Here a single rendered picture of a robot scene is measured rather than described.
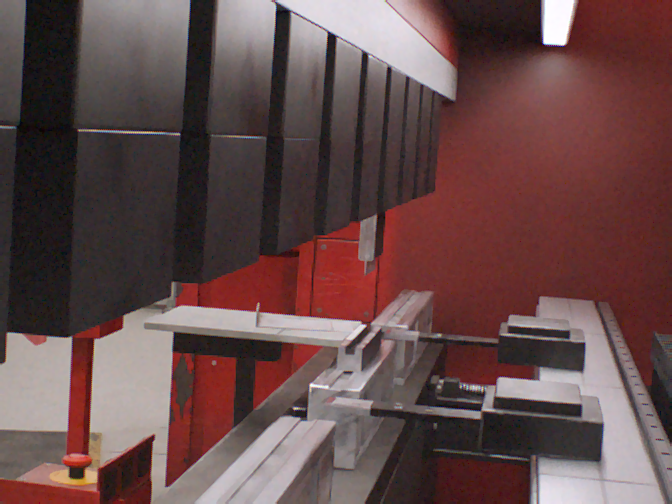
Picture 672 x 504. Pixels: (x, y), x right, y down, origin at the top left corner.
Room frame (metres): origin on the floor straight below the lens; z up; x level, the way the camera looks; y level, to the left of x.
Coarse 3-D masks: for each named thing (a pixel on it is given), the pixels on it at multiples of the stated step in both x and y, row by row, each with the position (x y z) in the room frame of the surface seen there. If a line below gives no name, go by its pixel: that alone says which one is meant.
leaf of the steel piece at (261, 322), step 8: (256, 312) 1.70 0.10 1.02; (256, 320) 1.70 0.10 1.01; (264, 320) 1.75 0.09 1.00; (272, 320) 1.76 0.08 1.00; (280, 320) 1.76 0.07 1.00; (288, 320) 1.77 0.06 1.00; (296, 320) 1.77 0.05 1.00; (304, 320) 1.78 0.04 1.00; (312, 320) 1.78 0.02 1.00; (320, 320) 1.79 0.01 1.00; (272, 328) 1.70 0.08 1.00; (280, 328) 1.70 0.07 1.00; (288, 328) 1.70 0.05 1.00; (296, 328) 1.70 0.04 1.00; (304, 328) 1.71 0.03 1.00; (312, 328) 1.71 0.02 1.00; (320, 328) 1.72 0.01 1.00; (328, 328) 1.72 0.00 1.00
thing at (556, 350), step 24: (384, 336) 1.70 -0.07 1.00; (408, 336) 1.70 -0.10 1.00; (432, 336) 1.70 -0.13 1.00; (456, 336) 1.71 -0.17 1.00; (504, 336) 1.64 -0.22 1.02; (528, 336) 1.63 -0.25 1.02; (552, 336) 1.64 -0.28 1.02; (576, 336) 1.66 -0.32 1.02; (504, 360) 1.64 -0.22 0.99; (528, 360) 1.63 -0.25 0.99; (552, 360) 1.63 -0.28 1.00; (576, 360) 1.62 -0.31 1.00
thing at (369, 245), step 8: (376, 216) 1.68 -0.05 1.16; (384, 216) 1.76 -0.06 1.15; (360, 224) 1.68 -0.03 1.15; (368, 224) 1.68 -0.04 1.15; (376, 224) 1.68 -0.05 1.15; (384, 224) 1.77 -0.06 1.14; (360, 232) 1.68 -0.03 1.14; (368, 232) 1.68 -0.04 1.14; (376, 232) 1.69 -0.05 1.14; (360, 240) 1.68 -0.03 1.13; (368, 240) 1.68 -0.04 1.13; (376, 240) 1.69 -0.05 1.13; (360, 248) 1.68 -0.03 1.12; (368, 248) 1.68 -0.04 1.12; (376, 248) 1.70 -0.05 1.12; (360, 256) 1.68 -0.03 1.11; (368, 256) 1.68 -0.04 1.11; (376, 256) 1.71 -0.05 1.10; (368, 264) 1.70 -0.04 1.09; (368, 272) 1.71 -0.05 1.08
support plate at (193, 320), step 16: (160, 320) 1.70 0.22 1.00; (176, 320) 1.71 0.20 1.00; (192, 320) 1.72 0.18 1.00; (208, 320) 1.73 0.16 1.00; (224, 320) 1.74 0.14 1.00; (240, 320) 1.75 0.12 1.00; (336, 320) 1.82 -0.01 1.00; (224, 336) 1.67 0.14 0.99; (240, 336) 1.66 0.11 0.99; (256, 336) 1.66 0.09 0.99; (272, 336) 1.66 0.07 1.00; (288, 336) 1.65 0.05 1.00; (304, 336) 1.65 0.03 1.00; (320, 336) 1.66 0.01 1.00; (336, 336) 1.67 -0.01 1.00
